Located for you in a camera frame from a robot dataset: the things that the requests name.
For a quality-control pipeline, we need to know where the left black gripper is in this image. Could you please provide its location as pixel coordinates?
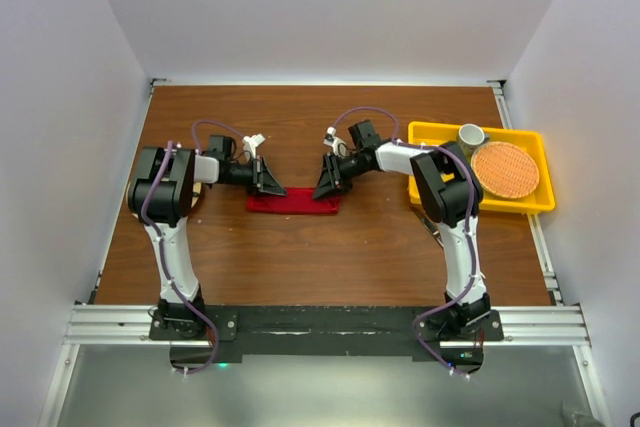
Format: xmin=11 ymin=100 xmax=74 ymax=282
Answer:
xmin=227 ymin=155 xmax=285 ymax=198

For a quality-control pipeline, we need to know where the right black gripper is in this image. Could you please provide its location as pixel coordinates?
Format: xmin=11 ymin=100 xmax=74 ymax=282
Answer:
xmin=313 ymin=152 xmax=368 ymax=201

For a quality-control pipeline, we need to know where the red cloth napkin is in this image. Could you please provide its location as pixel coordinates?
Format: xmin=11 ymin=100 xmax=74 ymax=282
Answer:
xmin=246 ymin=188 xmax=341 ymax=215

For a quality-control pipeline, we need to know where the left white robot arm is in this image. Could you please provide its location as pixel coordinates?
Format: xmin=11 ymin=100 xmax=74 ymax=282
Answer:
xmin=126 ymin=134 xmax=287 ymax=305

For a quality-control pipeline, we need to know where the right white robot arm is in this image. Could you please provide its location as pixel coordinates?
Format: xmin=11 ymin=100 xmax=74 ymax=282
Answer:
xmin=312 ymin=120 xmax=489 ymax=340

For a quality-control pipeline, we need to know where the round wooden plate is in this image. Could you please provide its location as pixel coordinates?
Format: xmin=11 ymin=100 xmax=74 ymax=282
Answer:
xmin=130 ymin=182 xmax=203 ymax=219

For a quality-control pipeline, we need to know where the silver knife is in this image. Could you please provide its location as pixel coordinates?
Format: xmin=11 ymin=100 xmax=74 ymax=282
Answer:
xmin=411 ymin=207 xmax=443 ymax=248

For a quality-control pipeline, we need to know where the white cup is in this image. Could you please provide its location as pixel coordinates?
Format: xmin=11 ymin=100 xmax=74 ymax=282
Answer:
xmin=457 ymin=123 xmax=490 ymax=157

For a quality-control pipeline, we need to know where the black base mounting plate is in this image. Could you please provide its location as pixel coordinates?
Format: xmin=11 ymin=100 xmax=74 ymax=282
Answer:
xmin=148 ymin=304 xmax=504 ymax=373

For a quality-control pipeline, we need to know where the orange woven coaster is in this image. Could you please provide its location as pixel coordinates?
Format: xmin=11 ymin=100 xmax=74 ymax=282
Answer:
xmin=471 ymin=141 xmax=540 ymax=199

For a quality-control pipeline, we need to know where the yellow plastic tray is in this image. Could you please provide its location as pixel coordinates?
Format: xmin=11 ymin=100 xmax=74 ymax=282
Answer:
xmin=407 ymin=120 xmax=557 ymax=217

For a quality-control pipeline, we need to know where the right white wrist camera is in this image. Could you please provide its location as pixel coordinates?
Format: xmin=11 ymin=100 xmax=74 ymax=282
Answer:
xmin=323 ymin=126 xmax=348 ymax=158

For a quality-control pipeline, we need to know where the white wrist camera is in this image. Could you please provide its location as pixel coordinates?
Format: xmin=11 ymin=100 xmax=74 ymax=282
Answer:
xmin=323 ymin=126 xmax=348 ymax=158
xmin=242 ymin=133 xmax=266 ymax=160

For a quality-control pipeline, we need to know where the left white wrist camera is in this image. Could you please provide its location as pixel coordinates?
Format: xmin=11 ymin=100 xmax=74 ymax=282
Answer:
xmin=242 ymin=133 xmax=266 ymax=160

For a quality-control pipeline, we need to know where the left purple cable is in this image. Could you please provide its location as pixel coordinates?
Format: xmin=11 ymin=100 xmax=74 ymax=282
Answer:
xmin=138 ymin=119 xmax=251 ymax=376

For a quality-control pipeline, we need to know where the purple cable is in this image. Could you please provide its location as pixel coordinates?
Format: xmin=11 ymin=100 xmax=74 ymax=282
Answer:
xmin=138 ymin=119 xmax=251 ymax=376
xmin=324 ymin=106 xmax=482 ymax=378

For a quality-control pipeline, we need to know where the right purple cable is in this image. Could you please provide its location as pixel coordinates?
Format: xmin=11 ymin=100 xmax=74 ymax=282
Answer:
xmin=324 ymin=106 xmax=482 ymax=378

